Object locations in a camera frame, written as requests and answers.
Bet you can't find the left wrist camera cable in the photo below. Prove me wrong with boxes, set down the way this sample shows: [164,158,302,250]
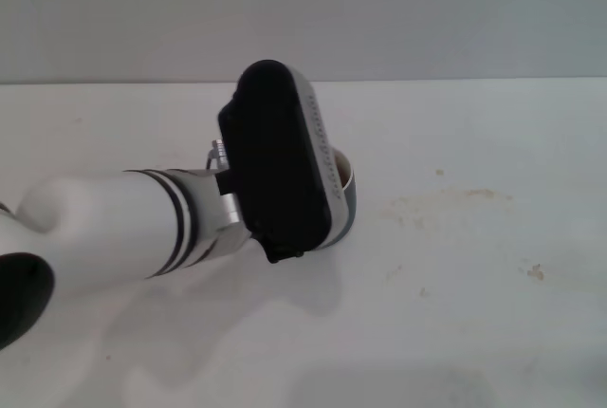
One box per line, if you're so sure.
[206,139,232,173]

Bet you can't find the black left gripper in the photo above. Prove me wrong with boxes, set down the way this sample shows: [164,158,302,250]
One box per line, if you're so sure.
[253,230,305,266]

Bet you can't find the black white left wrist camera box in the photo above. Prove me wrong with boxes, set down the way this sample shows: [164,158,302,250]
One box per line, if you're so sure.
[216,60,346,257]

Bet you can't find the dark grey ceramic mug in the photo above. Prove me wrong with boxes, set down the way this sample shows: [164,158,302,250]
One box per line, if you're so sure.
[325,144,358,251]

